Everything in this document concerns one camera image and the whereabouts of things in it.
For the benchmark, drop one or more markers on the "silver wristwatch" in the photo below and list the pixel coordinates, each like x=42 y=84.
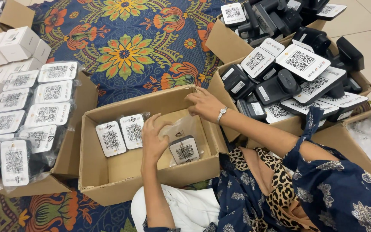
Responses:
x=222 y=112

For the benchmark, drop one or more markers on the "cardboard box of plastic bags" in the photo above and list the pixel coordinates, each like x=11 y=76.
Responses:
x=340 y=141

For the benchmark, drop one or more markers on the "pile of white cartons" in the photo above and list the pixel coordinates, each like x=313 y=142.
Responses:
x=18 y=43

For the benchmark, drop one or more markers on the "floral patterned blue cloth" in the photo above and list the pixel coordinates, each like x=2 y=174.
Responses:
x=124 y=74

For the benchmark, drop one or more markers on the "person's right hand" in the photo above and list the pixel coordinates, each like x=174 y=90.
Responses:
x=209 y=106

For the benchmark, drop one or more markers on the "leopard print scarf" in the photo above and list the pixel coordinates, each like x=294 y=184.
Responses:
x=279 y=193

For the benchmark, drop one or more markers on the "person's left fingers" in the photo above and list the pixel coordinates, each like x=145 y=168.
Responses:
x=153 y=121

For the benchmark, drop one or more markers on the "heap of unbagged black devices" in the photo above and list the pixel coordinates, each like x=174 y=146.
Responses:
x=279 y=85
x=269 y=17

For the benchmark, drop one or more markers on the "open cardboard packing box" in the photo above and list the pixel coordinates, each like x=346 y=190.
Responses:
x=124 y=180

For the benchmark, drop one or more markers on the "navy floral dress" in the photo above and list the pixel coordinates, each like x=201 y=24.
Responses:
x=333 y=196

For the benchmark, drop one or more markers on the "rows of bagged devices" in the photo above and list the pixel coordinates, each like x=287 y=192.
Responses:
x=45 y=114

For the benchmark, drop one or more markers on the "wide cardboard box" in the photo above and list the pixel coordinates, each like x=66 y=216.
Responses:
x=224 y=93

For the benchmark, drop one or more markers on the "white trousers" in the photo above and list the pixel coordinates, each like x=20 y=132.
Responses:
x=188 y=209

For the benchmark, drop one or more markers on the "small cardboard box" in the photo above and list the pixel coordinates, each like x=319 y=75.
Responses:
x=14 y=14

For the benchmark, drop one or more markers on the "person's left hand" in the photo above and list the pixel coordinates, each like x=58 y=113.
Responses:
x=153 y=141

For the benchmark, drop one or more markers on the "bagged code-plate device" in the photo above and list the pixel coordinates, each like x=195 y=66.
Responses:
x=110 y=139
x=185 y=150
x=132 y=131

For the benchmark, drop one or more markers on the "flat cardboard box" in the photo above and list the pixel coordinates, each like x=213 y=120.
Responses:
x=76 y=141

